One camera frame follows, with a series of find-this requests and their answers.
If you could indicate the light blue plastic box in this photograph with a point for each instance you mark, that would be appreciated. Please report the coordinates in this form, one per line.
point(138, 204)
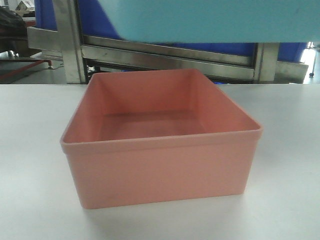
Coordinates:
point(215, 21)

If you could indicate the cardboard box far background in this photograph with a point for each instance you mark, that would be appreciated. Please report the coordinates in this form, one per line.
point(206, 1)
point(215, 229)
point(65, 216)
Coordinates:
point(25, 6)

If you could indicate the pink plastic box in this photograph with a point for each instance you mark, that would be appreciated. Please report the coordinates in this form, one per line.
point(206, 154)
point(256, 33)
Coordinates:
point(142, 137)

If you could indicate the blue bin lower shelf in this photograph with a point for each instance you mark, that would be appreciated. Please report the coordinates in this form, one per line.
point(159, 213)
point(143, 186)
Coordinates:
point(220, 82)

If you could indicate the blue bin upper right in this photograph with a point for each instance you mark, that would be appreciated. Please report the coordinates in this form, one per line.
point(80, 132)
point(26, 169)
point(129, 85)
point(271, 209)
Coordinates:
point(291, 51)

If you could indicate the blue bin upper left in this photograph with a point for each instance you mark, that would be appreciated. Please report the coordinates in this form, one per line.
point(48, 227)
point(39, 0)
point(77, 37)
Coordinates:
point(94, 20)

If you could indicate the red framed black cart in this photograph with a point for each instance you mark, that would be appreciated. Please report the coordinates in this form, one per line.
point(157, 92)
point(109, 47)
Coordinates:
point(24, 63)

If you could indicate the blue bin upper middle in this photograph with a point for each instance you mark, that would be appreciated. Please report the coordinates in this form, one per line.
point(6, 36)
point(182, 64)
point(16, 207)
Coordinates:
point(239, 49)

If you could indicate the stainless steel shelf rack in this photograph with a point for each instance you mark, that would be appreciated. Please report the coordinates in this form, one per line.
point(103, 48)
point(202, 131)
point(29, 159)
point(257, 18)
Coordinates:
point(78, 52)

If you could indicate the dark bag at left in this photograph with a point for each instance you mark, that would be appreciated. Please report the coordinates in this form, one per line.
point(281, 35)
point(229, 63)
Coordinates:
point(12, 28)

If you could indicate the blue bin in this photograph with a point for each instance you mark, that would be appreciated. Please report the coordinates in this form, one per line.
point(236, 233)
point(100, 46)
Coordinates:
point(239, 49)
point(291, 51)
point(45, 15)
point(94, 20)

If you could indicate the blue bin far left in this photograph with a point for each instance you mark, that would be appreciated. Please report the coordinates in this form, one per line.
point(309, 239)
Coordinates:
point(45, 15)

